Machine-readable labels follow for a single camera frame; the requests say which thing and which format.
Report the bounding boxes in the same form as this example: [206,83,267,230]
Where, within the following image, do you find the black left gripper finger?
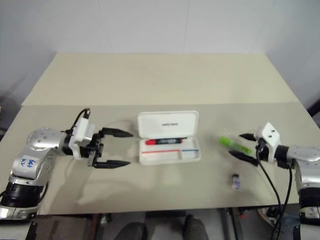
[99,127,135,138]
[94,159,132,169]

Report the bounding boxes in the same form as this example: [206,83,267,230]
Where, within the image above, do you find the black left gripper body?
[79,130,105,168]

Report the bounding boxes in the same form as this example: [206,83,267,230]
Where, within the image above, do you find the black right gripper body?
[255,137,267,162]

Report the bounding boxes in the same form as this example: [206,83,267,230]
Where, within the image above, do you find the green marker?
[218,135,254,155]

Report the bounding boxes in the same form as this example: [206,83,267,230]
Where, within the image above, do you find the red marker with black cap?
[145,137,187,147]

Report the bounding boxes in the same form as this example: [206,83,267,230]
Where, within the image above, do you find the white plastic pencil case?
[136,110,202,166]

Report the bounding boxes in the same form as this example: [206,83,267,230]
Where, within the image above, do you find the small grey purple object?
[231,173,242,190]

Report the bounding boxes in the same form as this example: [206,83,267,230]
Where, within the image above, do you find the dark brown board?
[26,213,101,240]

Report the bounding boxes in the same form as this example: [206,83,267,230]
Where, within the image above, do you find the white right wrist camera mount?
[257,121,282,163]

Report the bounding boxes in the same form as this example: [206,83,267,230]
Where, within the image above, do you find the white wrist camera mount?
[66,116,97,160]
[257,121,282,163]

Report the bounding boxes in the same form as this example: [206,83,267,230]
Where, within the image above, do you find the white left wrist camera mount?
[66,116,97,160]

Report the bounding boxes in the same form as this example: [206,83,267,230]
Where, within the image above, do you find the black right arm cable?
[256,141,285,240]
[273,163,294,236]

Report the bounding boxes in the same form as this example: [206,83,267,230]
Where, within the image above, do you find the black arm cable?
[71,107,92,133]
[256,141,285,240]
[273,163,294,236]

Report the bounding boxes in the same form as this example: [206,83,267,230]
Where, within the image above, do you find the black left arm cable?
[71,107,92,133]

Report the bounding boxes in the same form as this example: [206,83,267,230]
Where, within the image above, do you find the black metal table frame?
[219,206,243,240]

